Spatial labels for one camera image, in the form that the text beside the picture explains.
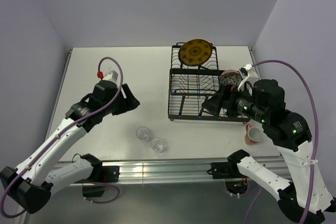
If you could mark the yellow patterned plate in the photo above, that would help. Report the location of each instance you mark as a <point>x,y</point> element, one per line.
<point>195,52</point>

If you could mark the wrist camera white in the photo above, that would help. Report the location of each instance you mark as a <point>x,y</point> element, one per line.
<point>249,77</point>
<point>109,76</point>

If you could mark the black wire dish rack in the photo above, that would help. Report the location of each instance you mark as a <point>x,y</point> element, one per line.
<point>190,87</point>

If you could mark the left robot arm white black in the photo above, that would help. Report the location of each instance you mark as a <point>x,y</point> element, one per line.
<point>32,183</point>

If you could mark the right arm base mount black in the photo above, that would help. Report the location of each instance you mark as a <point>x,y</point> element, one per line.
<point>223,170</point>

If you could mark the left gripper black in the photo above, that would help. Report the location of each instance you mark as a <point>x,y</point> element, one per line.
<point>129,103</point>

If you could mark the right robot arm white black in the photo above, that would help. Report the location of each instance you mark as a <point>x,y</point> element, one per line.
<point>304,198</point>

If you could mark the pink white mug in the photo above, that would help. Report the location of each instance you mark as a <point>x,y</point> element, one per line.
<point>253,135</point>

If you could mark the floral patterned bowl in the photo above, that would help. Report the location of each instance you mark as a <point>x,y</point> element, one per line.
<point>230,77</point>

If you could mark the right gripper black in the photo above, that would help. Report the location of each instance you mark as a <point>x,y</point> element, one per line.
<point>212,104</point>

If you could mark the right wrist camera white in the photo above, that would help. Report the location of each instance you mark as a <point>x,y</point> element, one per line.
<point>249,77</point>

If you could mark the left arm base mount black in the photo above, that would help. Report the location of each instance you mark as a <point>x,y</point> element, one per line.
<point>110,174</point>

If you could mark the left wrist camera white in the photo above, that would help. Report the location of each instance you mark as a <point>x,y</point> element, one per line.
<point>109,76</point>

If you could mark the clear glass cup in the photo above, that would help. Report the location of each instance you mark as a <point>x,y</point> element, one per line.
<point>158,144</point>
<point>143,134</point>

